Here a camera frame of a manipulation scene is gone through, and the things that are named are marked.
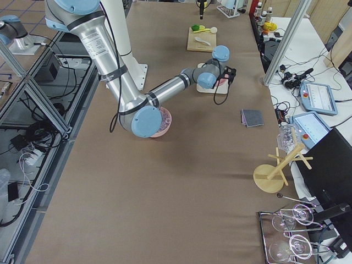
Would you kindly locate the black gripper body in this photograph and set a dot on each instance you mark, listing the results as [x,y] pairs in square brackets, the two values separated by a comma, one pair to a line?
[221,81]

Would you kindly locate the small pink bowl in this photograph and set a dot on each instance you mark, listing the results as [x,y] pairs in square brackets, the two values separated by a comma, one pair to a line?
[221,82]

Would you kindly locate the white ceramic spoon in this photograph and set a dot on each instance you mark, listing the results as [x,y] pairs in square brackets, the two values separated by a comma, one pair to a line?
[200,40]

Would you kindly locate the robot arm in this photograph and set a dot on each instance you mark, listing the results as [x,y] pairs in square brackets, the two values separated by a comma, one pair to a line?
[101,27]
[11,28]

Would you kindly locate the large pink ice bowl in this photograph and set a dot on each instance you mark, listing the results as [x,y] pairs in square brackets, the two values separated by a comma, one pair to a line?
[166,122]

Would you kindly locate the cream rabbit tray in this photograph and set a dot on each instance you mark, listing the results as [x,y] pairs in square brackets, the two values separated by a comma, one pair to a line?
[222,90]

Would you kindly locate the bamboo cutting board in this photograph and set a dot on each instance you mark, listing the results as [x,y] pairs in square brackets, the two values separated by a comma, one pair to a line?
[193,45]

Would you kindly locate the grey folded cloth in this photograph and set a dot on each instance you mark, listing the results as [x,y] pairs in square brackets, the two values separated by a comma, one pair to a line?
[251,118]

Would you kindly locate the clear glass mug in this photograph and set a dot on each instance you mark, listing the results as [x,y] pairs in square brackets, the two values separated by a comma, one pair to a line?
[285,138]

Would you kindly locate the teach pendant upper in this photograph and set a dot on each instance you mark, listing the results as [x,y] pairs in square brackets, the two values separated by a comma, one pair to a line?
[318,97]

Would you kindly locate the teach pendant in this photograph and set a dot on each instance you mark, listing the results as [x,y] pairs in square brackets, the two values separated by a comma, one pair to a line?
[318,97]
[312,128]

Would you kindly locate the teach pendant lower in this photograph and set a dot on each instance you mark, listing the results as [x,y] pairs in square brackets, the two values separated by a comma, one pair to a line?
[312,128]

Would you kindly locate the wooden cup tree stand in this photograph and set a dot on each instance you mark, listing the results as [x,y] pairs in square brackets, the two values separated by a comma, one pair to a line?
[270,178]

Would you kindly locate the black monitor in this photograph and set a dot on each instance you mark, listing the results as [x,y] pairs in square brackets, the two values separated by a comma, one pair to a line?
[329,179]

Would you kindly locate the wine glass upper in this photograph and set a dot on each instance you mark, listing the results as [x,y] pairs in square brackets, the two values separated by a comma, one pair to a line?
[288,219]

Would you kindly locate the wine glass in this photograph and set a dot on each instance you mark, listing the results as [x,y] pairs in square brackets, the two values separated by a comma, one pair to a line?
[294,250]
[288,219]

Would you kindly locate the metal glass rack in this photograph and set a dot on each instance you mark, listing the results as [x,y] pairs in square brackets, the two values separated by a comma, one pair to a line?
[326,242]

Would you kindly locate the wine glass lower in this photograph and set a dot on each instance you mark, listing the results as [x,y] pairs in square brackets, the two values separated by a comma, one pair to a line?
[294,250]

